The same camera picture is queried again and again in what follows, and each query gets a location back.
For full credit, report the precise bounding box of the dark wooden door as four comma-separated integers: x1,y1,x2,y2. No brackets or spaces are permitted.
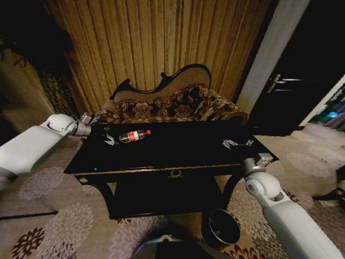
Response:
247,0,345,137

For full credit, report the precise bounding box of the dark object on carpet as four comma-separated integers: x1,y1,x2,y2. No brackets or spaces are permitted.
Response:
312,165,345,211

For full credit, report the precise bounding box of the white robot front shell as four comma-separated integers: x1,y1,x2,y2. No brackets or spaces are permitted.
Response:
132,234,224,259

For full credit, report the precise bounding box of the golden pleated curtain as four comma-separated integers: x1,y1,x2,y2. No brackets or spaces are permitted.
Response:
44,0,273,115

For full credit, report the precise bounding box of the black wooden table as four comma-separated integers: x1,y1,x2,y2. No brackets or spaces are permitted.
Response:
63,121,280,220

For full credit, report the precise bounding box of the dark leafy potted plant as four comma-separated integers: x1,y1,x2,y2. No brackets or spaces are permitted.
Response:
0,16,81,119

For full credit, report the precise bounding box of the black round trash bin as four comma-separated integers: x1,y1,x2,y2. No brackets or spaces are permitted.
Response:
208,208,241,248

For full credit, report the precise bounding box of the clear plastic bottle red label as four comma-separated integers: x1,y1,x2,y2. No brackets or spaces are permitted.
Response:
119,129,151,143

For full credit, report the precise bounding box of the floral upholstered sofa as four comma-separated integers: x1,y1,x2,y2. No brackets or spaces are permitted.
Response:
91,63,249,126

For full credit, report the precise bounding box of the brass door handle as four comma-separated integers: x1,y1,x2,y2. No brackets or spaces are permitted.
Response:
266,74,286,94

